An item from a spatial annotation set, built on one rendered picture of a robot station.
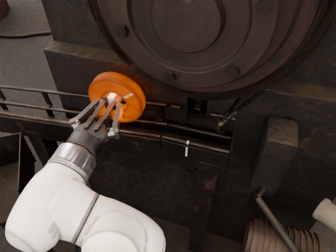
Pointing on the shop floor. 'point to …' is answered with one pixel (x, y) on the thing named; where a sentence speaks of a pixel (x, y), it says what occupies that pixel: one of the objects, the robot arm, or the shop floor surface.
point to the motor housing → (312, 242)
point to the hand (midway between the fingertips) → (116, 94)
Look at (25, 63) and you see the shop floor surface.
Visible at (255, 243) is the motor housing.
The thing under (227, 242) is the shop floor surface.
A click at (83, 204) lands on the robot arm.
